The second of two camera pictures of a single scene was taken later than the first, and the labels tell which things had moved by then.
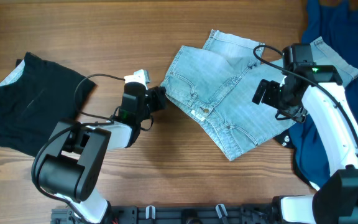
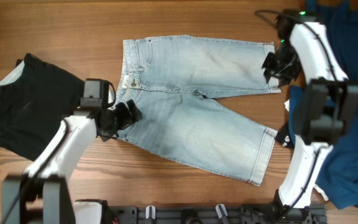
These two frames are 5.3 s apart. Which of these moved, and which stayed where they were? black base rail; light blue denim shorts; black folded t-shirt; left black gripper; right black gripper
Moved: light blue denim shorts; left black gripper; right black gripper
Stayed: black folded t-shirt; black base rail
